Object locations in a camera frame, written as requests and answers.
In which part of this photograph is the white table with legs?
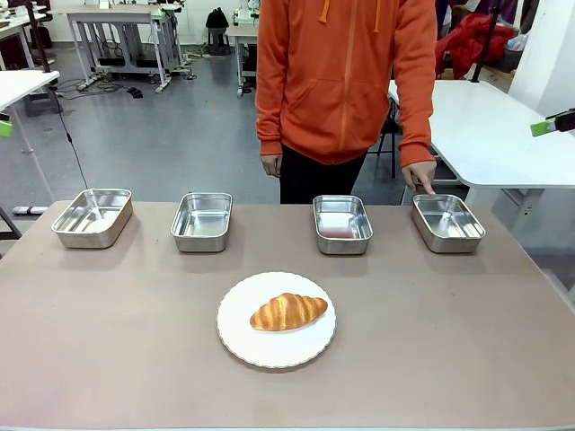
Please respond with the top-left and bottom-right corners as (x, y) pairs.
(0, 69), (61, 203)

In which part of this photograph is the wooden workbench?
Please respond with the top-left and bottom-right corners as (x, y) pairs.
(226, 24), (261, 98)

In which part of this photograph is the black backpack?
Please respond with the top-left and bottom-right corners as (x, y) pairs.
(205, 6), (230, 31)

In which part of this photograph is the black folding chair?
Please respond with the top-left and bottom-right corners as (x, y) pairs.
(367, 96), (403, 180)

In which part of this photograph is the person's right hand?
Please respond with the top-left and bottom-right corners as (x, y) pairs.
(261, 153), (284, 178)

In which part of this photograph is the red jacket pile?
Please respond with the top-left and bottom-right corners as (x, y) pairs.
(434, 13), (516, 80)

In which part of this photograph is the person in orange hoodie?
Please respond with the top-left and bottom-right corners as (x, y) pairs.
(254, 0), (439, 206)

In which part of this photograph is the black cable on floor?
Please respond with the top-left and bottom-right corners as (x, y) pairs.
(48, 84), (91, 189)

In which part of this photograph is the white side table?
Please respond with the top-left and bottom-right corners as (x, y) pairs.
(387, 79), (575, 243)

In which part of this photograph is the grey workbench with frame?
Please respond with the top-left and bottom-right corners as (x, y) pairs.
(49, 3), (185, 94)

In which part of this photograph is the person's left hand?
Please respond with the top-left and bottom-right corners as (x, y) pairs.
(401, 160), (438, 197)

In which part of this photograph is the black camera stand pole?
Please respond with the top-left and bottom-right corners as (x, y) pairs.
(466, 0), (502, 84)

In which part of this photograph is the white scalloped plate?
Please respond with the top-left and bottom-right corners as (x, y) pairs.
(216, 270), (337, 370)

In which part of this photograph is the golden brown croissant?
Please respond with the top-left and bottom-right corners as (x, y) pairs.
(249, 292), (329, 332)

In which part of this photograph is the rectangular steel container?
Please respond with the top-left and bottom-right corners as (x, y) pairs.
(411, 193), (487, 255)
(312, 194), (374, 256)
(170, 192), (234, 253)
(50, 188), (134, 250)

